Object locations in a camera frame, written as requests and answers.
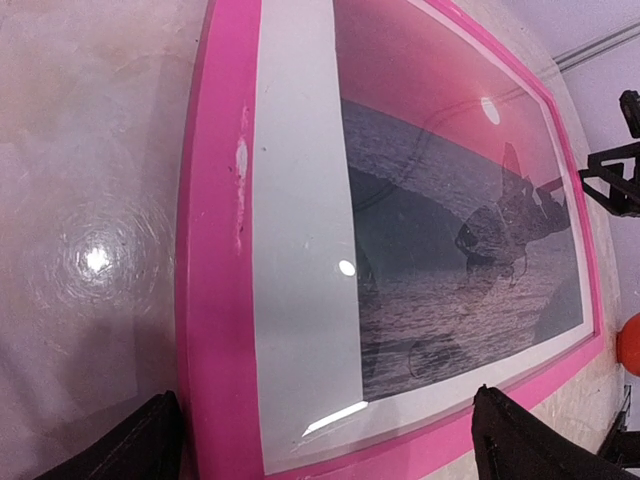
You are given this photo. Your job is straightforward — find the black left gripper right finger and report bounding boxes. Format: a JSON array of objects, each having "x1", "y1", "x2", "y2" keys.
[{"x1": 472, "y1": 386, "x2": 634, "y2": 479}]

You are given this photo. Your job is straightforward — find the wooden picture frame pink edge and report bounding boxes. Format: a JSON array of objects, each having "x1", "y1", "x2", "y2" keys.
[{"x1": 175, "y1": 1, "x2": 604, "y2": 479}]

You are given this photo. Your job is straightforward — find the red and dark photo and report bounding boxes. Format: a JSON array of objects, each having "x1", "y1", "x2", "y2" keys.
[{"x1": 334, "y1": 1, "x2": 591, "y2": 401}]

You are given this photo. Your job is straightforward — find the white mat board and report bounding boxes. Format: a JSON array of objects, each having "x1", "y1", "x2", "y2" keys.
[{"x1": 250, "y1": 1, "x2": 603, "y2": 479}]

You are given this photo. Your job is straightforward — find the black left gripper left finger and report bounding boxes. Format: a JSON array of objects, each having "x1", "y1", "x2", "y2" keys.
[{"x1": 39, "y1": 391, "x2": 185, "y2": 480}]

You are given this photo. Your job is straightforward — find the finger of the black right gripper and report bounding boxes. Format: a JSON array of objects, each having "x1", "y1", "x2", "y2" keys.
[{"x1": 579, "y1": 144, "x2": 639, "y2": 218}]

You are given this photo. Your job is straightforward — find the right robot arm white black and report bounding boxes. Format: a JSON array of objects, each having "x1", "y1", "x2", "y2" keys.
[{"x1": 579, "y1": 142, "x2": 639, "y2": 469}]

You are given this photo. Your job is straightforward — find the right aluminium corner post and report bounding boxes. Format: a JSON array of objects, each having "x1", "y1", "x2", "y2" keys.
[{"x1": 553, "y1": 20, "x2": 640, "y2": 72}]

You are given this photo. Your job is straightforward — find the orange white bowl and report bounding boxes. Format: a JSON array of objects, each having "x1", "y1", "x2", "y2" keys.
[{"x1": 616, "y1": 313, "x2": 640, "y2": 377}]

